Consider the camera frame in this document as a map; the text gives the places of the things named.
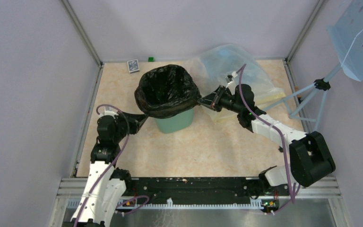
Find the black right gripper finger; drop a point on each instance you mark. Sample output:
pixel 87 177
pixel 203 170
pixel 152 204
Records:
pixel 217 94
pixel 208 102

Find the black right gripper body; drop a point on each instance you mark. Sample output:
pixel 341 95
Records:
pixel 228 101

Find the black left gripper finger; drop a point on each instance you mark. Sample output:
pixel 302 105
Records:
pixel 134 118
pixel 140 122

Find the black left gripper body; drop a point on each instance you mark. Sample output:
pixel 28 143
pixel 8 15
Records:
pixel 125 126

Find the clear plastic bag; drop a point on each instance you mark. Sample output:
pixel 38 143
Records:
pixel 210 69

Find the green plastic trash bin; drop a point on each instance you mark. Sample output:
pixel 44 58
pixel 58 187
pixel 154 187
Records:
pixel 175 123

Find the black trash bag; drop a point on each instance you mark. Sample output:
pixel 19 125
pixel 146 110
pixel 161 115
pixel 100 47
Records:
pixel 166 91

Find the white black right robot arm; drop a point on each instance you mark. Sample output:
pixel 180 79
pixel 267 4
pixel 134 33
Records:
pixel 307 156

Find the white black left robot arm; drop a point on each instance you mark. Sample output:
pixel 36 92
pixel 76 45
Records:
pixel 105 183

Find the blue playing card deck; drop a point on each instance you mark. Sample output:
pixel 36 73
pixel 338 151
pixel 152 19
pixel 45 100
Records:
pixel 133 66

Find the light blue tripod stand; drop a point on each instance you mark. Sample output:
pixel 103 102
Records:
pixel 306 94

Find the perforated light blue panel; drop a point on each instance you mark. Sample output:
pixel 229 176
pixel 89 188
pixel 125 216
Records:
pixel 347 37

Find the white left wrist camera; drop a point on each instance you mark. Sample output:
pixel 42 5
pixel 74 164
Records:
pixel 108 111

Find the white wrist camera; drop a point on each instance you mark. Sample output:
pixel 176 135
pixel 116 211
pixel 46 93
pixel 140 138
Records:
pixel 230 82
pixel 108 111

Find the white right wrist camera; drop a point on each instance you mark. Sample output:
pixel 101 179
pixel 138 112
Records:
pixel 230 82

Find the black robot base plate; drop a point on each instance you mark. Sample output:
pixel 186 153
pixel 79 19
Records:
pixel 202 190

